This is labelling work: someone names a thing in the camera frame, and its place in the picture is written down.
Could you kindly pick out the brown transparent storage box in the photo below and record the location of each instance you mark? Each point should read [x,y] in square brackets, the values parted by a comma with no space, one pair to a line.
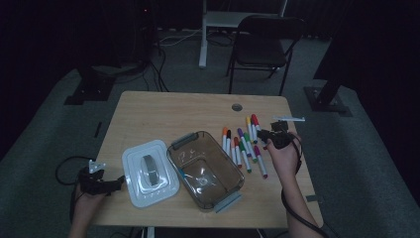
[211,155]

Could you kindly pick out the magenta cap marker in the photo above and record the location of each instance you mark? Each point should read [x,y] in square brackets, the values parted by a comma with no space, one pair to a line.
[261,165]

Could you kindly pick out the white table leg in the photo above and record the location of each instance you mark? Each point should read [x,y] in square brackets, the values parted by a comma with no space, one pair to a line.
[149,232]

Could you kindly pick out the black metal stand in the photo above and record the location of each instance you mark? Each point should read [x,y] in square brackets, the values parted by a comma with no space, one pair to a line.
[90,87]
[327,100]

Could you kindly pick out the person's right hand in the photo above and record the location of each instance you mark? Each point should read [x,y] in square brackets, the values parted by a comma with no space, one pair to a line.
[285,162]

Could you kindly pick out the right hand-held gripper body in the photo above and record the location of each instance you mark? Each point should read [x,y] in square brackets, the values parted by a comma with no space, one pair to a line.
[282,137]

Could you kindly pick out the dark green cap marker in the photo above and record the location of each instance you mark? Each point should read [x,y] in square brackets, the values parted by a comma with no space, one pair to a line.
[247,163]

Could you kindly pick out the light blue cap marker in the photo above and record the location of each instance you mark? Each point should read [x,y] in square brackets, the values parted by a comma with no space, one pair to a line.
[181,173]

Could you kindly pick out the dark blue cap marker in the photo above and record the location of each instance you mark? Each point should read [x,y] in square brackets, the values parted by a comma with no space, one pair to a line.
[254,137]

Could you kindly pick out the person's left hand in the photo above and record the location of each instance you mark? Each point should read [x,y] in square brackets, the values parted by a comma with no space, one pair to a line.
[86,203]

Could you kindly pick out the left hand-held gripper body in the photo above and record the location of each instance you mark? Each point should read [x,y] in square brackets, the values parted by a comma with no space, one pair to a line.
[94,183]

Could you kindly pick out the yellow cap marker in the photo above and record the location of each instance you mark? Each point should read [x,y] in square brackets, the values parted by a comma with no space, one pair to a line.
[248,124]

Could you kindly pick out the orange cap marker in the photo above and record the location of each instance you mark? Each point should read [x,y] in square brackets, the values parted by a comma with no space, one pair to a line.
[224,142]

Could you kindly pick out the dark equipment with red light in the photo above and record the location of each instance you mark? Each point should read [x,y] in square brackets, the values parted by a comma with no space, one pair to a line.
[144,33]

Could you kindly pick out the black folding chair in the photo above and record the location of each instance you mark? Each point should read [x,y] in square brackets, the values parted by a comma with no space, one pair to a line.
[261,49]

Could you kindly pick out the purple cap marker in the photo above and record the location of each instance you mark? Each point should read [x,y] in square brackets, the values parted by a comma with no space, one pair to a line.
[240,132]

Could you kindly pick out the grey tape piece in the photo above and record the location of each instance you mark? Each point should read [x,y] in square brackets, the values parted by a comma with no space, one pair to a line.
[313,198]

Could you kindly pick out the peach cap marker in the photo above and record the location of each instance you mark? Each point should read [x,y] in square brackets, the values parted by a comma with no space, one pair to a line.
[233,158]

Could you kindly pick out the light green cap marker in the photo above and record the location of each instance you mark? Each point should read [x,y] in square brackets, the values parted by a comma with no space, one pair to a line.
[246,136]

